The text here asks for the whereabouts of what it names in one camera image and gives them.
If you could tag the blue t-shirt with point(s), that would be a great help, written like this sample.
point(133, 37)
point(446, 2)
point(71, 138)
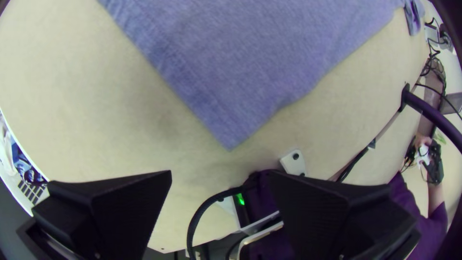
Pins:
point(245, 61)

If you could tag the person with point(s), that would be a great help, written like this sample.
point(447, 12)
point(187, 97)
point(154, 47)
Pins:
point(418, 213)

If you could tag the heap of clothes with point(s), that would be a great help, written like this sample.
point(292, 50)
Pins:
point(21, 166)

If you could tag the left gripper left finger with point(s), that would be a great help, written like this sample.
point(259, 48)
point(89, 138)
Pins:
point(115, 216)

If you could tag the white laundry basket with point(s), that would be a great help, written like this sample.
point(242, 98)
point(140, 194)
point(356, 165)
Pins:
point(29, 189)

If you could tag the black camera stand pole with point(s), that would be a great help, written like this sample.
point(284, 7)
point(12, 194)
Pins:
point(433, 115)

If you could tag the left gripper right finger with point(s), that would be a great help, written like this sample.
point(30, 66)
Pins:
point(335, 220)

